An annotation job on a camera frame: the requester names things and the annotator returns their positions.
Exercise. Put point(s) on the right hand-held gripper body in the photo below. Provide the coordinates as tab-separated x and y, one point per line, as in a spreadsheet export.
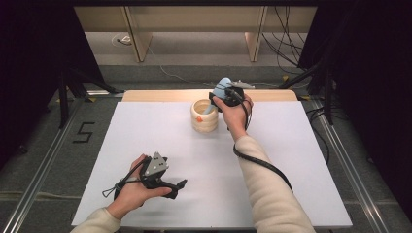
233	97

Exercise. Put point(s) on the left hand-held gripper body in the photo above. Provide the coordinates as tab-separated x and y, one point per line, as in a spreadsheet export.
155	166

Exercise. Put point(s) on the light blue hairbrush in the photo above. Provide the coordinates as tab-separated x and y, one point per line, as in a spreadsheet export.
223	82

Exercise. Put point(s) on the person's right hand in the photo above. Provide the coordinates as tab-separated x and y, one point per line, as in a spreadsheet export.
236	118

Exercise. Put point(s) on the person's left hand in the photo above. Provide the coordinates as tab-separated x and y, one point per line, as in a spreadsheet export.
132	195

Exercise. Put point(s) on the white board sheet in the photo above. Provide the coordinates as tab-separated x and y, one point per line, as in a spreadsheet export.
181	145

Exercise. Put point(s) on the light wooden table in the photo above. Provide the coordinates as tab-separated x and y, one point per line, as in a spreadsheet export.
155	95

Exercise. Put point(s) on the beige wooden furniture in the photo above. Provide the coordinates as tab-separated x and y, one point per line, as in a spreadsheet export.
194	17

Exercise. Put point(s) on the black metal stand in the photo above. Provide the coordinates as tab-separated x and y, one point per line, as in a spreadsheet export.
63	97
328	100

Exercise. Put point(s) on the round floor socket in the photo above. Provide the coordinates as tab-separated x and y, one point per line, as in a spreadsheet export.
121	39

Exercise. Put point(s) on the black curtain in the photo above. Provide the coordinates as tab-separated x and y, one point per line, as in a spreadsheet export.
29	64
372	81

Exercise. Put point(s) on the metal floor rail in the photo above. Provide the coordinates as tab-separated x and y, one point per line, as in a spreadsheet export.
39	174
350	168

